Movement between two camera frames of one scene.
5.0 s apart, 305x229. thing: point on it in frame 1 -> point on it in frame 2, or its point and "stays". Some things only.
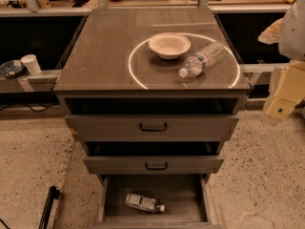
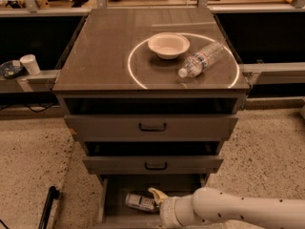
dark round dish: [12, 70] stays
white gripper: [294, 37] -> [167, 209]
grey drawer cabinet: [155, 93] stays
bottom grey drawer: [186, 199] stays
